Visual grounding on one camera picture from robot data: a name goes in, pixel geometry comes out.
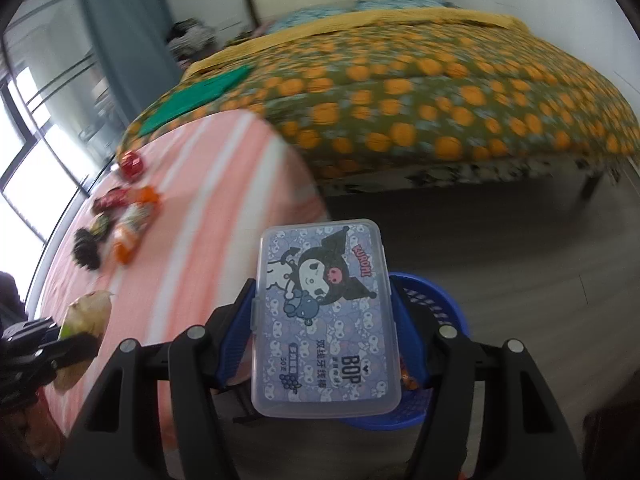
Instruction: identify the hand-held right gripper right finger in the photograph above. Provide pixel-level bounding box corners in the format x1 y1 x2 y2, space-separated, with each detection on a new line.
387 275 586 480

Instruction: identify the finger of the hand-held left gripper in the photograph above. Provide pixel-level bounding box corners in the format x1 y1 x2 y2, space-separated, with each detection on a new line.
2 317 58 346
39 332 99 371

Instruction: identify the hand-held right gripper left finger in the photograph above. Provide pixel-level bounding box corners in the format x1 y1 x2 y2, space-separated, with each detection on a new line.
55 277 258 480

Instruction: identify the yellow green snack packet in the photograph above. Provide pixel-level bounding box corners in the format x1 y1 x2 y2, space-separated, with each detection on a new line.
52 290 114 394

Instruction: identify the blue plastic basket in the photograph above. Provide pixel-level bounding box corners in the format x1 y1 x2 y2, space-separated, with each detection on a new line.
345 271 469 432

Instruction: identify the clear cartoon print plastic box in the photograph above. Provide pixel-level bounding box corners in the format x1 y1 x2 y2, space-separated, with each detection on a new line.
250 218 405 418

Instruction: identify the gold coffee packet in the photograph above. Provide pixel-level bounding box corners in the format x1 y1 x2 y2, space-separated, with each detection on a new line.
90 212 119 241

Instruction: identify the dark cloth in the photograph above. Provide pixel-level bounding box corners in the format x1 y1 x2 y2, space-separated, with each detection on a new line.
0 270 26 322

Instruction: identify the black spiky ball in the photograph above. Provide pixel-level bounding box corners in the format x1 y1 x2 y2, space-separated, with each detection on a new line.
72 227 104 272

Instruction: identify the orange white snack packet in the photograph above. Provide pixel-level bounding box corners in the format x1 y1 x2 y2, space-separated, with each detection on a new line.
111 204 154 265

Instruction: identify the striped orange white tablecloth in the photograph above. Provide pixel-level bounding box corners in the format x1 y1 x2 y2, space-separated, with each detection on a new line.
37 110 331 441

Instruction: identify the red snack wrapper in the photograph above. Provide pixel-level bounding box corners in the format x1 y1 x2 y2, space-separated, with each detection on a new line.
92 187 131 212

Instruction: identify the bed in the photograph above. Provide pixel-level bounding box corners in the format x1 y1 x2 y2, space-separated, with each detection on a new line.
117 0 640 202

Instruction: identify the crushed red drink can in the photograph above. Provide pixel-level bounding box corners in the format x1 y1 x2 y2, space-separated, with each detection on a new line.
119 151 145 184

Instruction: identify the black framed window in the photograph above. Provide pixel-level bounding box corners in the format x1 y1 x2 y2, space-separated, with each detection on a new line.
0 60 103 243

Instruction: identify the green towel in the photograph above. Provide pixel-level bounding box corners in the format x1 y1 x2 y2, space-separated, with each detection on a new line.
139 66 251 137

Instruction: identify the orange print green quilt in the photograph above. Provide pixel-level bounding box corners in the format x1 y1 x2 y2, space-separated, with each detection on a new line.
117 7 640 182

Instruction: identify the pile of clothes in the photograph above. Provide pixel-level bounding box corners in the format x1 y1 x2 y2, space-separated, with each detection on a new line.
167 19 219 62

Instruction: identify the yellow blanket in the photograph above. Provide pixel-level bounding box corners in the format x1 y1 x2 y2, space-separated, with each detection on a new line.
182 7 531 81

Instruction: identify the blue grey curtain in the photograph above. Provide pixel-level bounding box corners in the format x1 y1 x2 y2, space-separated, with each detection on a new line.
75 0 177 107

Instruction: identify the blue patterned pillow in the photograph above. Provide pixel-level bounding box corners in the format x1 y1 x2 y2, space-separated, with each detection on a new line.
270 7 362 32
355 0 451 11

